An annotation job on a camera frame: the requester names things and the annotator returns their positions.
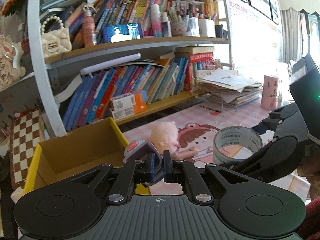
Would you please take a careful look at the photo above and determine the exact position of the white quilted pearl handbag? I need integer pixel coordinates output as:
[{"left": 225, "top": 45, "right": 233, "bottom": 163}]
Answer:
[{"left": 40, "top": 16, "right": 73, "bottom": 55}]

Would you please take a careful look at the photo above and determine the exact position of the white framed ornament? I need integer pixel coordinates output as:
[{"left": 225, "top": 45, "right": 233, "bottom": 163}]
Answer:
[{"left": 0, "top": 36, "right": 25, "bottom": 92}]

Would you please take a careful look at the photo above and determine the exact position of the orange spray bottle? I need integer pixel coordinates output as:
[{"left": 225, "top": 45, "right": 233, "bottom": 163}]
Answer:
[{"left": 81, "top": 4, "right": 97, "bottom": 47}]

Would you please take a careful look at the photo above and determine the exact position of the dark spray bottle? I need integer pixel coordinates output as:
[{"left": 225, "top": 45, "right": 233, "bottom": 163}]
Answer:
[{"left": 161, "top": 12, "right": 172, "bottom": 37}]

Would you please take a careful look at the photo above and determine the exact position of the white wooden bookshelf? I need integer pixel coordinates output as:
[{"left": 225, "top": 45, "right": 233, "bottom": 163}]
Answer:
[{"left": 26, "top": 0, "right": 233, "bottom": 138}]

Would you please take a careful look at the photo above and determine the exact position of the row of colourful books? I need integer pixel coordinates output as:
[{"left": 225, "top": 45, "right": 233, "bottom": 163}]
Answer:
[{"left": 62, "top": 57, "right": 190, "bottom": 130}]

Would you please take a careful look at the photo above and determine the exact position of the yellow cardboard box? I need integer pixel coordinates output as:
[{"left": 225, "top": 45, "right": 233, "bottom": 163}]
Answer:
[{"left": 22, "top": 116, "right": 130, "bottom": 197}]

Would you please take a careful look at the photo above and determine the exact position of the red thick book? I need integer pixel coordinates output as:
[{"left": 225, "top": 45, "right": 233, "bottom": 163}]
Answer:
[{"left": 189, "top": 52, "right": 215, "bottom": 63}]

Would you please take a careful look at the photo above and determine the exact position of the orange flower decoration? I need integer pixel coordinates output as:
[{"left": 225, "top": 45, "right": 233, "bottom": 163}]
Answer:
[{"left": 0, "top": 0, "right": 28, "bottom": 15}]

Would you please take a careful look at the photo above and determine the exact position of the pink cylinder container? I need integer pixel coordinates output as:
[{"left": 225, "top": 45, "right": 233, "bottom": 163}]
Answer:
[{"left": 260, "top": 74, "right": 280, "bottom": 110}]

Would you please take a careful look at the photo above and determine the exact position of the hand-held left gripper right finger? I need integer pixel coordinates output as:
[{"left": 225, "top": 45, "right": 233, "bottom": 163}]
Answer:
[{"left": 162, "top": 150, "right": 250, "bottom": 203}]

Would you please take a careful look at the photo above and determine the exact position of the black small box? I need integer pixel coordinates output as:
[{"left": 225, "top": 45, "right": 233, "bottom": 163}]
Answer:
[{"left": 215, "top": 24, "right": 228, "bottom": 39}]

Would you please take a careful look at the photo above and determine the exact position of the white curtain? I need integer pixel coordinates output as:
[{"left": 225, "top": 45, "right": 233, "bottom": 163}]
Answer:
[{"left": 277, "top": 0, "right": 320, "bottom": 63}]

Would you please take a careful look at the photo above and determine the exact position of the shelf of upright paperbacks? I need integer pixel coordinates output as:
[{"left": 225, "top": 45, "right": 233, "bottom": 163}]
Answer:
[{"left": 67, "top": 0, "right": 175, "bottom": 48}]

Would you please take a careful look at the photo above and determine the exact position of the brown white checkerboard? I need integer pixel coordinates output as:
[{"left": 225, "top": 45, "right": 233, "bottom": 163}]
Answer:
[{"left": 10, "top": 109, "right": 45, "bottom": 189}]

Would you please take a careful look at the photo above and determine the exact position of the pink plush toy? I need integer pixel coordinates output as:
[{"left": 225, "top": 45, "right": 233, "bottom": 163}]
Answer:
[{"left": 149, "top": 121, "right": 199, "bottom": 160}]

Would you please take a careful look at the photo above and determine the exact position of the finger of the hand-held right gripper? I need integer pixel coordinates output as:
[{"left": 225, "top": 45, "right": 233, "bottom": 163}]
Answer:
[
  {"left": 251, "top": 104, "right": 302, "bottom": 136},
  {"left": 220, "top": 140, "right": 275, "bottom": 172}
]

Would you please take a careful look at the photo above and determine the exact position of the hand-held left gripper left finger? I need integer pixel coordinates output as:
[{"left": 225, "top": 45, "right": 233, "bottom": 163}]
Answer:
[{"left": 71, "top": 152, "right": 157, "bottom": 204}]

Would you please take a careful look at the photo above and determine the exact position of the beige thick book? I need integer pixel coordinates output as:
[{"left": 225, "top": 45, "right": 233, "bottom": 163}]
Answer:
[{"left": 175, "top": 46, "right": 215, "bottom": 54}]

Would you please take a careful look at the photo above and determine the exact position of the grey tape roll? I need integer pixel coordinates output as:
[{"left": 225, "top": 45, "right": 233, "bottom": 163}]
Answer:
[{"left": 213, "top": 126, "right": 263, "bottom": 165}]

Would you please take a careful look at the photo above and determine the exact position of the black pen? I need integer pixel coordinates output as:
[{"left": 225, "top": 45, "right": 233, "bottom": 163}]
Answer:
[{"left": 200, "top": 105, "right": 222, "bottom": 113}]

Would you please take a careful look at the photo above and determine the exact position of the white flat board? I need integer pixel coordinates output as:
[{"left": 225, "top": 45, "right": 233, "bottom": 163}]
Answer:
[{"left": 80, "top": 53, "right": 142, "bottom": 75}]

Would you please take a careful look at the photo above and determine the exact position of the stack of papers and booklets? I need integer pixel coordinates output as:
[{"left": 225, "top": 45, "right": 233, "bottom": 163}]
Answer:
[{"left": 192, "top": 69, "right": 264, "bottom": 109}]

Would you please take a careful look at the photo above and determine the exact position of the small pink-grey toy device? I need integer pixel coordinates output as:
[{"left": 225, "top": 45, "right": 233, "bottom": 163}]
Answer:
[{"left": 124, "top": 140, "right": 164, "bottom": 187}]

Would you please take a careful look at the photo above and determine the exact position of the orange white carton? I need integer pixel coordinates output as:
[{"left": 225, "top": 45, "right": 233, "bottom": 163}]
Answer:
[
  {"left": 109, "top": 104, "right": 148, "bottom": 121},
  {"left": 109, "top": 90, "right": 148, "bottom": 110}
]

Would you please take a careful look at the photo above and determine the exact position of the wall poster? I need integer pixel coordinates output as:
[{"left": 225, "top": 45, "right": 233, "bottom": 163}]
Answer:
[{"left": 230, "top": 5, "right": 282, "bottom": 64}]

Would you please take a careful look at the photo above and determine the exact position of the pink printed desk mat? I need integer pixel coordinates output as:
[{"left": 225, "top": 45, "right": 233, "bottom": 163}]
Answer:
[{"left": 120, "top": 95, "right": 313, "bottom": 205}]

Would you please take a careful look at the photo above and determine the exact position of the white pen holder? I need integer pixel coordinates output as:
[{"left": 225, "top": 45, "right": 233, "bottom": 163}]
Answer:
[
  {"left": 190, "top": 17, "right": 200, "bottom": 37},
  {"left": 199, "top": 19, "right": 216, "bottom": 38}
]

